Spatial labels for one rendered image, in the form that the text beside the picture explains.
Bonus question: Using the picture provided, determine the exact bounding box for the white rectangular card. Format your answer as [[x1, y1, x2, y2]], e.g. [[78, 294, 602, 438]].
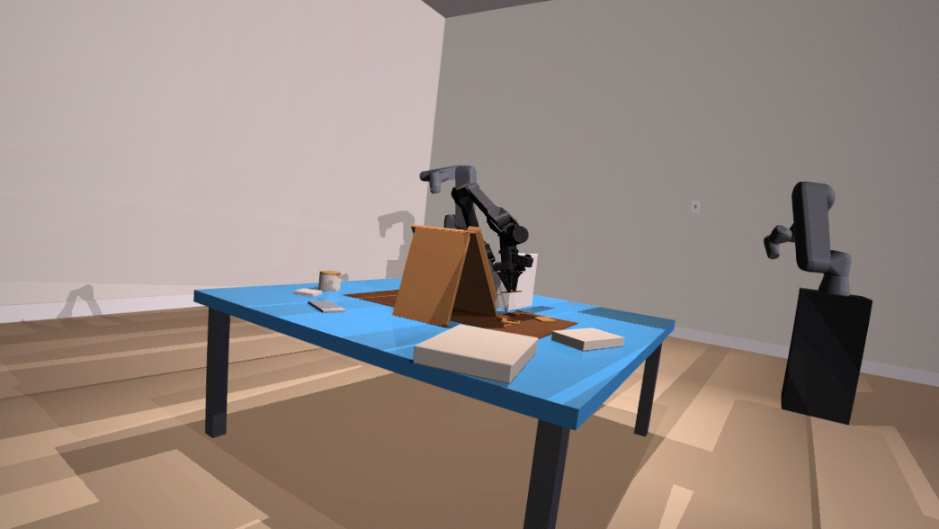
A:
[[309, 300, 346, 313]]

